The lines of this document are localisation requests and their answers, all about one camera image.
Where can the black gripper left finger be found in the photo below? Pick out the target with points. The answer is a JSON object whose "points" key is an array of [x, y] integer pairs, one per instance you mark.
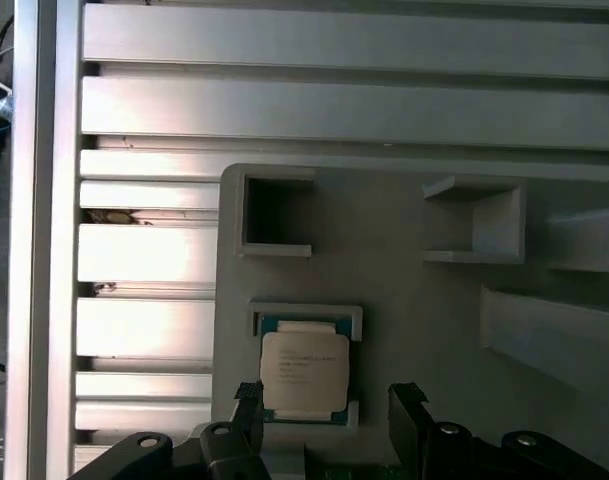
{"points": [[249, 440]]}

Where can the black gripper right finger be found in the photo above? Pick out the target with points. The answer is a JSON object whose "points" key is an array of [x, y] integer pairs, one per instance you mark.
{"points": [[409, 440]]}

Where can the silver CPU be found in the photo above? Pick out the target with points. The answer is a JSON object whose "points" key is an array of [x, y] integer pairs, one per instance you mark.
{"points": [[304, 370]]}

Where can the grey parts rack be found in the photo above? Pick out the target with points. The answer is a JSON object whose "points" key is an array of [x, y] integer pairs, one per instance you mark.
{"points": [[384, 310]]}

